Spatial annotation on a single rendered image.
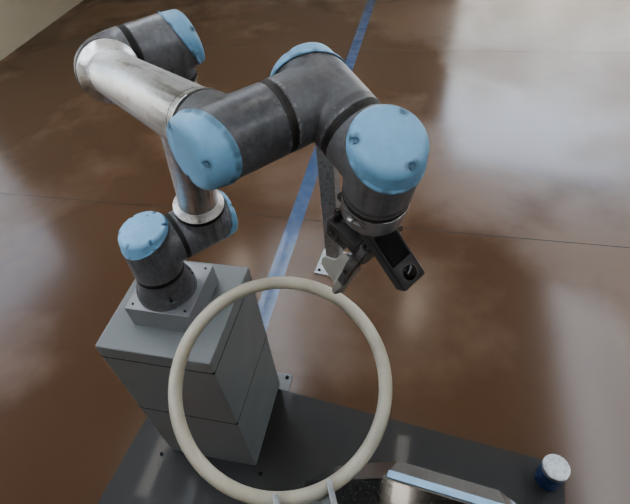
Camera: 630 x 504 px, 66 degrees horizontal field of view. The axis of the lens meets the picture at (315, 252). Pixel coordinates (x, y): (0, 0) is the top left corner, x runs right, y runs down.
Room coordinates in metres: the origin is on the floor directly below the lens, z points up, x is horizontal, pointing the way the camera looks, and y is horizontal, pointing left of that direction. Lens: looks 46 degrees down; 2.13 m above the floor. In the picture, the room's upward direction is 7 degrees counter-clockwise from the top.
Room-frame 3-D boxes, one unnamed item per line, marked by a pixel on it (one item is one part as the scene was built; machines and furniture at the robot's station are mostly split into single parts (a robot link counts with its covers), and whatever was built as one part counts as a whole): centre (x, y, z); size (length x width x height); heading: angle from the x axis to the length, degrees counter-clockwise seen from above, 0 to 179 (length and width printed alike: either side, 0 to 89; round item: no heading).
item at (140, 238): (1.06, 0.48, 1.12); 0.17 x 0.15 x 0.18; 122
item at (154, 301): (1.05, 0.49, 0.99); 0.19 x 0.19 x 0.10
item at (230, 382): (1.05, 0.49, 0.43); 0.50 x 0.50 x 0.85; 73
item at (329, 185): (1.91, -0.11, 0.54); 0.20 x 0.20 x 1.09; 67
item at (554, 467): (0.62, -0.82, 0.08); 0.10 x 0.10 x 0.13
